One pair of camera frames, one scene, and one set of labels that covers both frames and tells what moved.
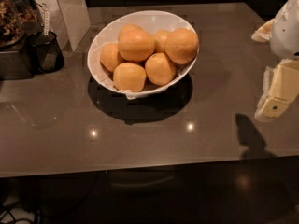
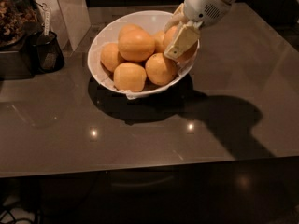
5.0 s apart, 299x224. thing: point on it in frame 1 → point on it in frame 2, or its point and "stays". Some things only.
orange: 160,39 stays
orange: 109,56 stays
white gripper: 286,32 → 204,4
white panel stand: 68,11 stays
